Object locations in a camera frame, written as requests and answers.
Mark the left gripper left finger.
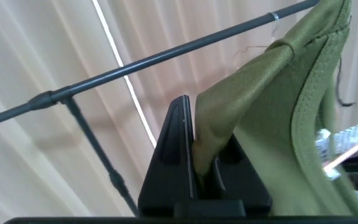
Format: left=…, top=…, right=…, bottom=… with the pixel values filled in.
left=137, top=94, right=199, bottom=218

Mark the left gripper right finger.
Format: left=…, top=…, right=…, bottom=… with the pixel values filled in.
left=213, top=133, right=273, bottom=217

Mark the green long-sleeved shirt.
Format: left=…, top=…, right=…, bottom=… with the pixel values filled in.
left=192, top=0, right=358, bottom=217

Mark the black clothes rack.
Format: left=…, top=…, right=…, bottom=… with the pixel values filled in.
left=0, top=0, right=321, bottom=218

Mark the white laundry basket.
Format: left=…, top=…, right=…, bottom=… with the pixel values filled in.
left=334, top=123, right=358, bottom=194

